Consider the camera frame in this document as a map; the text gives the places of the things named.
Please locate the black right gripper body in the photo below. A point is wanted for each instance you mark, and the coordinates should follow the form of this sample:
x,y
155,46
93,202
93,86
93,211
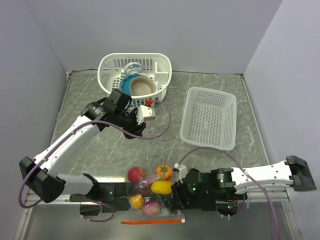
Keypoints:
x,y
192,193

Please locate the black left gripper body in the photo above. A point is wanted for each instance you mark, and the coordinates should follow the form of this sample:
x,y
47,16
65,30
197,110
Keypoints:
x,y
128,121

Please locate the dark fake grapes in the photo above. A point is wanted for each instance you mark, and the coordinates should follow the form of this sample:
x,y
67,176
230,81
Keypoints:
x,y
165,201

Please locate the purple fake onion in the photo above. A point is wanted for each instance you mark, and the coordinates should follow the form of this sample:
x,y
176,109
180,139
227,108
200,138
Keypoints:
x,y
151,208

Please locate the clear zip top bag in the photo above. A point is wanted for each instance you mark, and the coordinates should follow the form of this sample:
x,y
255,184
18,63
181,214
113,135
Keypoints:
x,y
135,217

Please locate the orange fake persimmon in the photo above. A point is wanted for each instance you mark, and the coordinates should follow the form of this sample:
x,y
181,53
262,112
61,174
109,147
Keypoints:
x,y
164,171

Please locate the purple fake eggplant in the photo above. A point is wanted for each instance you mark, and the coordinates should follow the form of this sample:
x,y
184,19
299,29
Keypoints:
x,y
146,182

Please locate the small yellow fake fruit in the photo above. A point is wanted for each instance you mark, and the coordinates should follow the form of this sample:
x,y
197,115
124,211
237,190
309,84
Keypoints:
x,y
136,201

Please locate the red fake apple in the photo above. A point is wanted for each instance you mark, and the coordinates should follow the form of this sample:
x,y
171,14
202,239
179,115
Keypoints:
x,y
135,174

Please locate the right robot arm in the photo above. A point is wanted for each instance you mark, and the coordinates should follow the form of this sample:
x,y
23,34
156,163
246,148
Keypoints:
x,y
293,172

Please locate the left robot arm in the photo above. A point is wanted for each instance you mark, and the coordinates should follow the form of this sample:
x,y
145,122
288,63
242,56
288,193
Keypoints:
x,y
42,174

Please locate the beige ceramic bowl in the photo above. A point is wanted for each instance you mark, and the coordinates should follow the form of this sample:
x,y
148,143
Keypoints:
x,y
141,86

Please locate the blue plate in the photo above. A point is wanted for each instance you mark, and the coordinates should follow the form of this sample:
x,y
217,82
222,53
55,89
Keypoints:
x,y
125,83

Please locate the blue white porcelain bowl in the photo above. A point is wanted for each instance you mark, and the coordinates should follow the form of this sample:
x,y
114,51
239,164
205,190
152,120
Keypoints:
x,y
133,68

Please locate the white perforated plastic basket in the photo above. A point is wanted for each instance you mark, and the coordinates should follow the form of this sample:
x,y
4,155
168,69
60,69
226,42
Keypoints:
x,y
209,119

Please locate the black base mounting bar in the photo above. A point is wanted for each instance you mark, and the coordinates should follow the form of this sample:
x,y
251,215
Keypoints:
x,y
116,195

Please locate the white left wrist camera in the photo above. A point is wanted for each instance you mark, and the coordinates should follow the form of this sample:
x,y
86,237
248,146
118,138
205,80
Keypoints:
x,y
145,114

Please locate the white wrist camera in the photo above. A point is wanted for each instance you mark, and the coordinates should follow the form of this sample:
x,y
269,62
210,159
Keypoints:
x,y
179,172
145,114

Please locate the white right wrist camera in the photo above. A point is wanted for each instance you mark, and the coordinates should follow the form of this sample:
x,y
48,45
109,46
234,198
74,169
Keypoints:
x,y
179,172

